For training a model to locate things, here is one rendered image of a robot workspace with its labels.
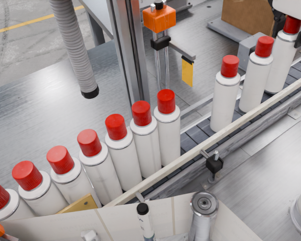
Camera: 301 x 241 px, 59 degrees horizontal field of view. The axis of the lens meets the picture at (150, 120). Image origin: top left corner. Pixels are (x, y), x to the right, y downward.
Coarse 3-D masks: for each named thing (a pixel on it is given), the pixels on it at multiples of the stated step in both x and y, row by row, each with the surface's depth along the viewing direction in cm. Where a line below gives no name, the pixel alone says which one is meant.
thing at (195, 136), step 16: (288, 80) 78; (272, 96) 74; (288, 96) 73; (240, 112) 71; (192, 128) 68; (208, 128) 68; (240, 128) 67; (192, 144) 65; (192, 160) 62; (144, 192) 57
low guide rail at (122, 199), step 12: (300, 84) 72; (276, 96) 69; (264, 108) 67; (240, 120) 64; (228, 132) 63; (204, 144) 60; (180, 156) 59; (192, 156) 60; (168, 168) 57; (144, 180) 55; (156, 180) 56; (132, 192) 54; (108, 204) 52; (120, 204) 53
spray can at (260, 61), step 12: (264, 36) 58; (264, 48) 57; (252, 60) 59; (264, 60) 58; (252, 72) 61; (264, 72) 60; (252, 84) 63; (264, 84) 63; (252, 96) 65; (240, 108) 71; (252, 108) 68
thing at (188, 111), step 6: (300, 48) 76; (240, 84) 68; (210, 96) 64; (198, 102) 63; (204, 102) 63; (210, 102) 65; (192, 108) 62; (198, 108) 63; (180, 114) 61; (186, 114) 61
